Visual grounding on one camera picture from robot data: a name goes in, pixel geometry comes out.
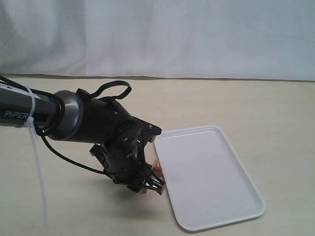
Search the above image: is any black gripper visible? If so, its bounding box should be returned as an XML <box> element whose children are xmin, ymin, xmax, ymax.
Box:
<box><xmin>90</xmin><ymin>122</ymin><xmax>165</xmax><ymax>195</ymax></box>

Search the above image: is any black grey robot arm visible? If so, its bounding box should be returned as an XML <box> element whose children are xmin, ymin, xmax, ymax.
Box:
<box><xmin>0</xmin><ymin>78</ymin><xmax>165</xmax><ymax>194</ymax></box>

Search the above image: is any white plastic tray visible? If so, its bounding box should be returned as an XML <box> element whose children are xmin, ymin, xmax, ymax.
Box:
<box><xmin>154</xmin><ymin>125</ymin><xmax>266</xmax><ymax>233</ymax></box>

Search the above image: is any white zip tie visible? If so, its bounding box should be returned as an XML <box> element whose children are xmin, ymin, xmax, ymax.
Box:
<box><xmin>25</xmin><ymin>87</ymin><xmax>48</xmax><ymax>230</ymax></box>

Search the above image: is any white backdrop cloth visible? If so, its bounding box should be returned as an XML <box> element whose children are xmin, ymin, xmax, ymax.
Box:
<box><xmin>0</xmin><ymin>0</ymin><xmax>315</xmax><ymax>81</ymax></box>

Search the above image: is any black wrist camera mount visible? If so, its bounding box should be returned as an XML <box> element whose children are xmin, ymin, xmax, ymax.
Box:
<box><xmin>133</xmin><ymin>117</ymin><xmax>162</xmax><ymax>144</ymax></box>

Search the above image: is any black cable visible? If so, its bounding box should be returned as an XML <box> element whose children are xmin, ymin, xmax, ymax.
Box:
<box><xmin>36</xmin><ymin>80</ymin><xmax>132</xmax><ymax>176</ymax></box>

